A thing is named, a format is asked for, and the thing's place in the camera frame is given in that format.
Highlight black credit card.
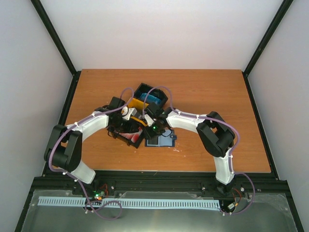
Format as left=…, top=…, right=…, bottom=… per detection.
left=147, top=137, right=158, bottom=146

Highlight blue leather card holder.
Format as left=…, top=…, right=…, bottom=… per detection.
left=145, top=129, right=177, bottom=147

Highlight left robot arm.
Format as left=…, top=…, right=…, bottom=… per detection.
left=44, top=97, right=129, bottom=195

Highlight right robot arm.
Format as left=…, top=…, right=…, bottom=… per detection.
left=142, top=103, right=236, bottom=196

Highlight red white card stack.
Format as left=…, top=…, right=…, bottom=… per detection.
left=120, top=127, right=142, bottom=143

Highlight black bin with red cards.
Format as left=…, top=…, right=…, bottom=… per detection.
left=107, top=127, right=145, bottom=148

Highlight black bin with blue cards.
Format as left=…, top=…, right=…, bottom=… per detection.
left=134, top=83, right=168, bottom=107

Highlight blue card stack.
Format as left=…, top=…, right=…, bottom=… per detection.
left=140, top=92, right=161, bottom=104

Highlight yellow middle bin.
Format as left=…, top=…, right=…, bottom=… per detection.
left=127, top=98, right=149, bottom=126

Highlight left controller board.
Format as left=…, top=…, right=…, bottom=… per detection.
left=94, top=184, right=109, bottom=200

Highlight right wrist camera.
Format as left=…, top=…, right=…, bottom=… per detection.
left=144, top=114, right=154, bottom=127

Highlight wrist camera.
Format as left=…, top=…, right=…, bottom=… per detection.
left=122, top=106, right=137, bottom=121
left=144, top=114, right=154, bottom=127

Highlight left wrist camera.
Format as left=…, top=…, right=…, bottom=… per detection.
left=122, top=106, right=137, bottom=121

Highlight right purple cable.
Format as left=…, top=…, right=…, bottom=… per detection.
left=142, top=86, right=241, bottom=177

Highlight light blue cable duct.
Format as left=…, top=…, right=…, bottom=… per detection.
left=37, top=196, right=220, bottom=211

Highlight right connector wires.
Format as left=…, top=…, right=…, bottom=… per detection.
left=226, top=190, right=243, bottom=210

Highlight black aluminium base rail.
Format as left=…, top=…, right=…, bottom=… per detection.
left=30, top=171, right=291, bottom=199

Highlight left black frame post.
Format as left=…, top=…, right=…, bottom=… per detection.
left=30, top=0, right=78, bottom=76

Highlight black frame post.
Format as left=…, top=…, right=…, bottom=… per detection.
left=30, top=0, right=78, bottom=76
left=243, top=0, right=295, bottom=76

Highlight right black frame post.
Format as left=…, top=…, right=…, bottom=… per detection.
left=243, top=0, right=295, bottom=76

